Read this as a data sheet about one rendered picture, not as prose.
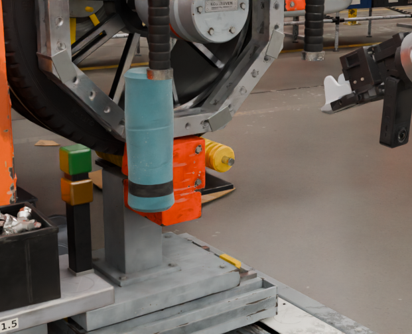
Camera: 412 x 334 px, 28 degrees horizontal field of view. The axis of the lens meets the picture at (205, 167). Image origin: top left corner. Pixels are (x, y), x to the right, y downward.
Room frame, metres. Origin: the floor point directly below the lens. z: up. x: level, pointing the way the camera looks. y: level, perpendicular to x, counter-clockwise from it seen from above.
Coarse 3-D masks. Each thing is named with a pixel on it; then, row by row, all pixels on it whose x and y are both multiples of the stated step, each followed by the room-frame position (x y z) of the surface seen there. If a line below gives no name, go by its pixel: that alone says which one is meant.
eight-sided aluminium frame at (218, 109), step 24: (48, 0) 1.48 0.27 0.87; (264, 0) 1.81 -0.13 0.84; (48, 24) 1.48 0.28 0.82; (264, 24) 1.78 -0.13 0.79; (48, 48) 1.49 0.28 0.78; (264, 48) 1.76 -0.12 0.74; (48, 72) 1.50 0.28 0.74; (72, 72) 1.50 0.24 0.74; (240, 72) 1.75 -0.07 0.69; (264, 72) 1.76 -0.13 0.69; (72, 96) 1.55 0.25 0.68; (96, 96) 1.53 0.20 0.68; (216, 96) 1.74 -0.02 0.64; (240, 96) 1.72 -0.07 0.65; (96, 120) 1.59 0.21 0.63; (120, 120) 1.56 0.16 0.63; (192, 120) 1.65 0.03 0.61; (216, 120) 1.69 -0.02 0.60
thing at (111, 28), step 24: (96, 0) 1.65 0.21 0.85; (120, 0) 1.73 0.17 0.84; (120, 24) 1.68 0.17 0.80; (72, 48) 1.62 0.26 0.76; (96, 48) 1.65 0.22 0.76; (192, 48) 1.94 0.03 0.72; (216, 48) 1.87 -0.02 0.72; (240, 48) 1.83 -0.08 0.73; (120, 72) 1.68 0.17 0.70; (192, 72) 1.87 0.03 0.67; (216, 72) 1.81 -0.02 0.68; (120, 96) 1.68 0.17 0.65; (192, 96) 1.77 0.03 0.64
